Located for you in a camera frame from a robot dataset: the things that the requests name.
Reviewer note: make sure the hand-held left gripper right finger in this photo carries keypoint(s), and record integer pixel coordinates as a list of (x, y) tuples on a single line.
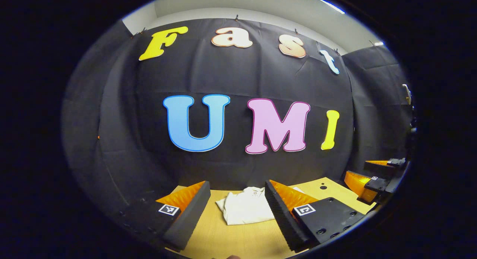
[(283, 218)]

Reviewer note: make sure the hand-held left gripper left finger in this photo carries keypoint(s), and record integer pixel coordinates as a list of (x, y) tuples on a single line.
[(190, 218)]

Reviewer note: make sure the cream button-up shirt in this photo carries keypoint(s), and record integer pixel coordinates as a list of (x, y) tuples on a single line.
[(246, 208)]

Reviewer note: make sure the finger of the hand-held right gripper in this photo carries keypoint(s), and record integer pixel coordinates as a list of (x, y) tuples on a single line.
[(384, 166), (378, 184)]

